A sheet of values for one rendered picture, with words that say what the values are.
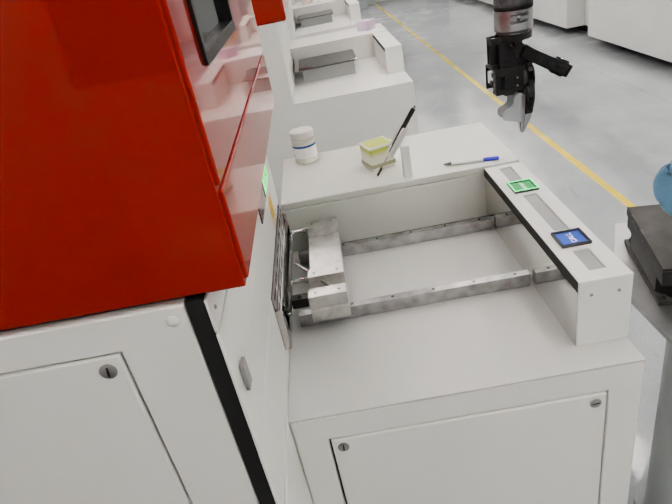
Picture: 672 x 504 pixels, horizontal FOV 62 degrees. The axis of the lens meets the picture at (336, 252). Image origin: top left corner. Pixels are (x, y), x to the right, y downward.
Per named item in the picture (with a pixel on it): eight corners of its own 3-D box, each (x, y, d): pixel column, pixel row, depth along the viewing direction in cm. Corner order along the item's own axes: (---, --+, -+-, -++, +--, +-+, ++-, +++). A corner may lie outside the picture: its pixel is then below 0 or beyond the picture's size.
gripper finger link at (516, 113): (500, 135, 124) (499, 93, 119) (527, 130, 123) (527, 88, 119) (505, 140, 121) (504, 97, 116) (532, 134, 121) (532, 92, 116)
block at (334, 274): (310, 288, 124) (307, 277, 122) (309, 280, 127) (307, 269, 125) (346, 282, 123) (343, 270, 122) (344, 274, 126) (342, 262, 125)
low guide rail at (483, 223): (300, 264, 146) (298, 254, 144) (300, 261, 147) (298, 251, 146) (492, 229, 144) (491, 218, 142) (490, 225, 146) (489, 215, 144)
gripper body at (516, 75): (485, 91, 123) (483, 33, 117) (525, 83, 122) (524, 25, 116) (496, 100, 116) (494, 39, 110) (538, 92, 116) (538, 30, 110)
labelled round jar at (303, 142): (295, 166, 168) (288, 135, 163) (295, 158, 174) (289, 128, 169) (318, 161, 167) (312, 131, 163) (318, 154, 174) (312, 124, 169)
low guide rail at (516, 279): (301, 327, 122) (298, 316, 120) (301, 321, 124) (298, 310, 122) (530, 285, 120) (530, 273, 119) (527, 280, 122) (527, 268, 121)
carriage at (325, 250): (313, 322, 117) (311, 311, 116) (310, 241, 149) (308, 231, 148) (351, 316, 117) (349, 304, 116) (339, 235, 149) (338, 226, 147)
